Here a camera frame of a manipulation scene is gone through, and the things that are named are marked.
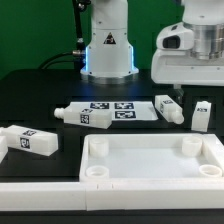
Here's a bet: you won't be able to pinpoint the white front obstacle bar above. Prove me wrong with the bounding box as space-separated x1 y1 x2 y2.
0 179 224 211

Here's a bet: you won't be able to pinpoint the black cables at base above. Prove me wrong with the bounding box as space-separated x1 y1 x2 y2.
38 0 92 70

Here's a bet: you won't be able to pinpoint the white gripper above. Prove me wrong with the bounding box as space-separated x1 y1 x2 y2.
151 49 224 103

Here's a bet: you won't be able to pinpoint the white left obstacle bar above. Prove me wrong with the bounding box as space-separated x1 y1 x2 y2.
0 136 8 163

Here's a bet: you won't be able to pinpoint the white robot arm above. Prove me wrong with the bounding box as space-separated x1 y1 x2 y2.
81 0 224 88

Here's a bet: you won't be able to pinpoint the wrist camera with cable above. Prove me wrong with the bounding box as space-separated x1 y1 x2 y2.
156 22 194 50

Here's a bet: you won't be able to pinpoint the white sheet with tags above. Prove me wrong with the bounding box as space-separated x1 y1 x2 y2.
71 101 158 121

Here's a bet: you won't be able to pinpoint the white obstacle bar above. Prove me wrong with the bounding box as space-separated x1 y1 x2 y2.
0 136 8 163
0 179 224 211

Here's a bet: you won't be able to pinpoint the white desk top tray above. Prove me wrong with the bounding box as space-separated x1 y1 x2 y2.
79 133 224 182

